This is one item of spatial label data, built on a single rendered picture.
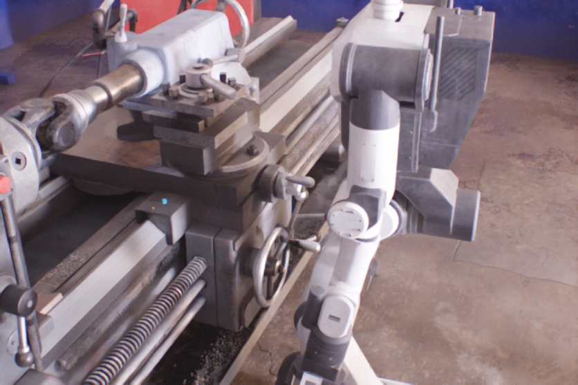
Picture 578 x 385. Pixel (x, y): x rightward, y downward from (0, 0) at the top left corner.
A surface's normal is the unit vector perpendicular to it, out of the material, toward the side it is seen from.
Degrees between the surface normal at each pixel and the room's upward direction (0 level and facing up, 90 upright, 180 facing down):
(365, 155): 90
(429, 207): 90
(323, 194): 0
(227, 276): 90
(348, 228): 90
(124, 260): 36
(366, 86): 108
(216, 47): 76
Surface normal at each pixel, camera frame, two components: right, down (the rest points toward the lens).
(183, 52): 0.93, 0.10
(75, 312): 0.54, -0.62
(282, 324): 0.00, -0.89
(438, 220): -0.27, 0.44
